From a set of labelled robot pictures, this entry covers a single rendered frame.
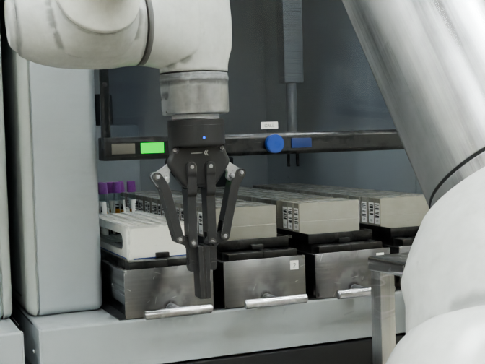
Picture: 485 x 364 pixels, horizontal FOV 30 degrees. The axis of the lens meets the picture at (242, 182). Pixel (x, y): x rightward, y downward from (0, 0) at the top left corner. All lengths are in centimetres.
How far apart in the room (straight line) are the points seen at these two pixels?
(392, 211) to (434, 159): 114
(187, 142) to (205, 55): 11
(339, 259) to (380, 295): 18
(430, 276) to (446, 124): 7
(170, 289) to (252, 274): 13
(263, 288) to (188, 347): 14
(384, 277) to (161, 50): 44
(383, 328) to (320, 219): 28
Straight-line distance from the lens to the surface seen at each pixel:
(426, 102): 43
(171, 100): 117
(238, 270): 137
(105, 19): 107
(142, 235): 135
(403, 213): 158
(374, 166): 183
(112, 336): 132
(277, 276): 139
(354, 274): 145
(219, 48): 117
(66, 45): 109
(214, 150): 119
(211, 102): 116
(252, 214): 145
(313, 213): 149
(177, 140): 117
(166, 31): 114
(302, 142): 146
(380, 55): 46
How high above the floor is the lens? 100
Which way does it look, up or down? 3 degrees down
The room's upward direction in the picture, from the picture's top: 2 degrees counter-clockwise
